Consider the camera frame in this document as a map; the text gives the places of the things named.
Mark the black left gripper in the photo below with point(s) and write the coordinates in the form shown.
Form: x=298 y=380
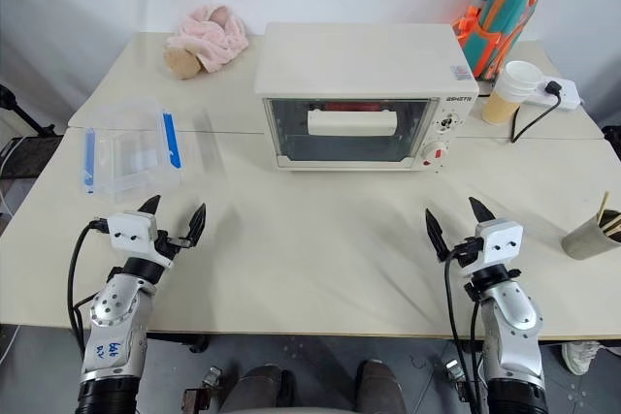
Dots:
x=167 y=242

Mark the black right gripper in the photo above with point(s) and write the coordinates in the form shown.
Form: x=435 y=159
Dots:
x=468 y=253

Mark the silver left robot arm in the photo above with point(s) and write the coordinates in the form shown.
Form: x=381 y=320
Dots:
x=114 y=307

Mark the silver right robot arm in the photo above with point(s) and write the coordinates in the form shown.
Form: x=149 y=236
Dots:
x=512 y=336

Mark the white toaster oven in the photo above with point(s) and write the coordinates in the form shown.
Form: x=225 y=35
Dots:
x=359 y=60

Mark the clear plastic box blue clips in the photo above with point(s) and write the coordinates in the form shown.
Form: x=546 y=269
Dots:
x=131 y=152

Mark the tan paper cup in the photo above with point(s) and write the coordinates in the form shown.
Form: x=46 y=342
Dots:
x=499 y=106

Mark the grey cup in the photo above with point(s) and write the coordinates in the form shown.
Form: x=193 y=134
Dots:
x=587 y=242

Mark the caster wheel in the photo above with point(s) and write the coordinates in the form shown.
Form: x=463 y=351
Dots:
x=212 y=377
x=455 y=369

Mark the wooden sticks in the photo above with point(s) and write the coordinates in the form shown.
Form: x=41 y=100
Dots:
x=610 y=222

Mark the beige plush toy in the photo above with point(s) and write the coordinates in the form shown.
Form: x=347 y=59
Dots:
x=182 y=64

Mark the white paper cup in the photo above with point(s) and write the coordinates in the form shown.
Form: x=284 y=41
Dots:
x=521 y=73

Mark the white power strip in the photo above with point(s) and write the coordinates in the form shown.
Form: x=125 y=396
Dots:
x=567 y=94

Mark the pink fluffy cloth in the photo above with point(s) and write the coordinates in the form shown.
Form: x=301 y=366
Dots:
x=213 y=41

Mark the white shoe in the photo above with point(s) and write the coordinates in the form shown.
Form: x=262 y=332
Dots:
x=581 y=357

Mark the dark rounded shape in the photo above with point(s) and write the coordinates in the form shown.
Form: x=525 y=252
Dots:
x=259 y=390
x=381 y=387

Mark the black tripod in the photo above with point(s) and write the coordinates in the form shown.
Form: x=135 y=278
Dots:
x=22 y=116

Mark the teal and orange bag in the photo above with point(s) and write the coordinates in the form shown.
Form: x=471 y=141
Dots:
x=509 y=7

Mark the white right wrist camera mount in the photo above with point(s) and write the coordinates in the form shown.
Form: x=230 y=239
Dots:
x=502 y=242

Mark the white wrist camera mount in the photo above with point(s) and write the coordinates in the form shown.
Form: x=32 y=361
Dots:
x=502 y=242
x=131 y=234

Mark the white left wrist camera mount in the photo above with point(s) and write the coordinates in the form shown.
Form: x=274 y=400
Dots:
x=131 y=234

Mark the black table frame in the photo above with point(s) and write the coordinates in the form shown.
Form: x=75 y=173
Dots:
x=179 y=339

